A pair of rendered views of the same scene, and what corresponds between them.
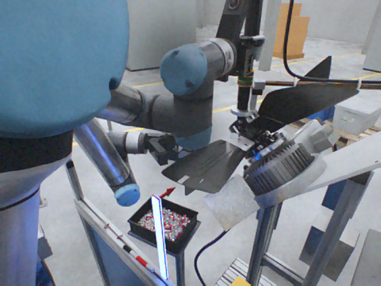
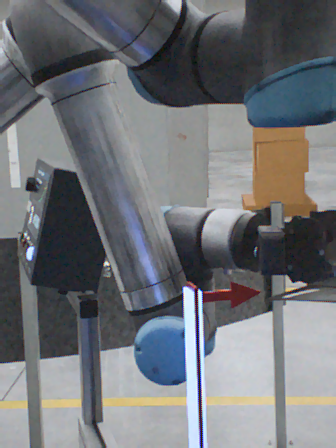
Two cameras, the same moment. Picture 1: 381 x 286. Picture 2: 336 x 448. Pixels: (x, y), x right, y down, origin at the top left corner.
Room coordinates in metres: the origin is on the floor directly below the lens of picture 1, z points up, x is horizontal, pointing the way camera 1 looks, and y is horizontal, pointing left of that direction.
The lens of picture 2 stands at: (-0.13, -0.24, 1.35)
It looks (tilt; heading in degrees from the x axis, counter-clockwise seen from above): 9 degrees down; 33
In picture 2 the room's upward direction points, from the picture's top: 2 degrees counter-clockwise
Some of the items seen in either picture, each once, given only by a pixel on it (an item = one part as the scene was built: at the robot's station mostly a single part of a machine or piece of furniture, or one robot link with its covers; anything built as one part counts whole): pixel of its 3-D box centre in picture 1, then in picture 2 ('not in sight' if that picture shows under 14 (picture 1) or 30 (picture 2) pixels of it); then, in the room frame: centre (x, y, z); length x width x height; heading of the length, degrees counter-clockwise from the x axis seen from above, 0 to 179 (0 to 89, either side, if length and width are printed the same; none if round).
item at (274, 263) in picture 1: (282, 269); not in sight; (0.63, -0.40, 0.56); 0.19 x 0.04 x 0.04; 48
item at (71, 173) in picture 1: (73, 180); (89, 358); (0.76, 0.48, 0.96); 0.03 x 0.03 x 0.20; 48
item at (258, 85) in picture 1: (246, 96); not in sight; (0.67, -0.16, 1.34); 0.09 x 0.07 x 0.10; 83
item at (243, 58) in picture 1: (230, 56); not in sight; (0.57, -0.09, 1.47); 0.12 x 0.08 x 0.09; 148
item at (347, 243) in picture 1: (326, 246); not in sight; (0.62, -0.55, 0.73); 0.15 x 0.09 x 0.22; 48
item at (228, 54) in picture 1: (215, 59); not in sight; (0.50, -0.05, 1.48); 0.08 x 0.05 x 0.08; 58
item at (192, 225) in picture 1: (164, 222); not in sight; (0.64, 0.11, 0.85); 0.22 x 0.17 x 0.07; 62
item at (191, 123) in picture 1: (185, 117); (279, 54); (0.44, 0.01, 1.38); 0.11 x 0.08 x 0.11; 69
